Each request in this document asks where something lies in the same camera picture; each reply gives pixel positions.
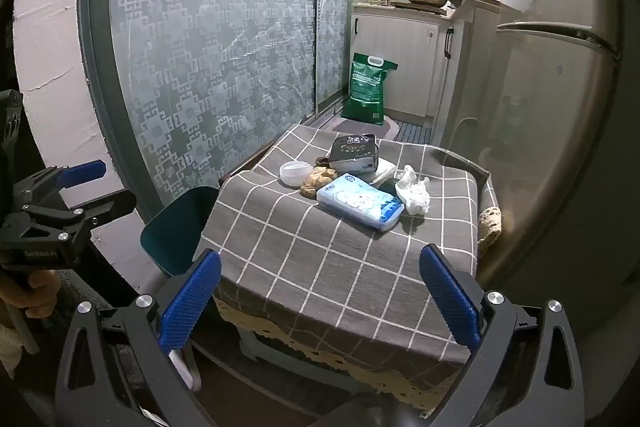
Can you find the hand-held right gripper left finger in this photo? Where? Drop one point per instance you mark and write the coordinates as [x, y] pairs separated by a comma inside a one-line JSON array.
[[192, 302]]

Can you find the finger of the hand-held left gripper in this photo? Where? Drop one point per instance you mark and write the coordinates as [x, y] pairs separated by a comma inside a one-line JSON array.
[[107, 204], [80, 172]]

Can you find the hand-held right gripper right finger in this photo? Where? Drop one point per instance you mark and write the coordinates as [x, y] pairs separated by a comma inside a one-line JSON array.
[[450, 297]]

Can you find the teal plastic bin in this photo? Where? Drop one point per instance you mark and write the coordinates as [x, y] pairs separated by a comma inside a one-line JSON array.
[[175, 232]]

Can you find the brown paper lump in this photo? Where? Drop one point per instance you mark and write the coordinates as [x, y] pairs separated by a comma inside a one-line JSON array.
[[317, 182]]

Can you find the person's left hand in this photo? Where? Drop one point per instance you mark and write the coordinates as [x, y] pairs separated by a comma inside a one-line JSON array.
[[37, 289]]

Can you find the white crumpled tissue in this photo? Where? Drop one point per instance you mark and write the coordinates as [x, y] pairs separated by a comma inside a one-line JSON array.
[[414, 192]]

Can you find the striped beige cloth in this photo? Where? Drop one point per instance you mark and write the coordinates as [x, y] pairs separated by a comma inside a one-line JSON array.
[[340, 272]]

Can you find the blue tissue pack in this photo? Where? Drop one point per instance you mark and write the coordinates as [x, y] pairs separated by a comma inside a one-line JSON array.
[[360, 202]]

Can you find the brown wooden table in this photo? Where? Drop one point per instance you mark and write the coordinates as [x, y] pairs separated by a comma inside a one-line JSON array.
[[240, 171]]

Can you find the white plastic bag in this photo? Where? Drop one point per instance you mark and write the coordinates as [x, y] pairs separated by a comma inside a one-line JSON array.
[[384, 169]]

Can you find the white round plastic container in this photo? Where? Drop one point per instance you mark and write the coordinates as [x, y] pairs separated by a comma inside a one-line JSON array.
[[295, 172]]

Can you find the patterned glass sliding door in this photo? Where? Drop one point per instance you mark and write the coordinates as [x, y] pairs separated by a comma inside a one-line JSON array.
[[200, 57]]

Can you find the blue striped floor rug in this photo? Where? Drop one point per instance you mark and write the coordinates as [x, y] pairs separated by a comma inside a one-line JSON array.
[[407, 133]]

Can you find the white pipe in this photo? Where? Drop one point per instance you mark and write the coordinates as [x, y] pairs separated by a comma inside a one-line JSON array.
[[462, 124]]

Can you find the dark tissue pack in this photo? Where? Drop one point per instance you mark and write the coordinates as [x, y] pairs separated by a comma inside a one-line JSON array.
[[352, 152]]

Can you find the silver refrigerator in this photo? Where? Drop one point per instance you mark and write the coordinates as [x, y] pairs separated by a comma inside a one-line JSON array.
[[550, 132]]

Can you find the grey oval floor mat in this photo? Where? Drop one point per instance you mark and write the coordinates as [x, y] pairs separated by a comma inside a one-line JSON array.
[[350, 127]]

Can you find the green rice bag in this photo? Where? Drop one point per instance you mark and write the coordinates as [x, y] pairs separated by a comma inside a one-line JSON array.
[[370, 87]]

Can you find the white kitchen cabinet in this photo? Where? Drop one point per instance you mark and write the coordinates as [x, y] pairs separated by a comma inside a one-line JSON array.
[[395, 57]]

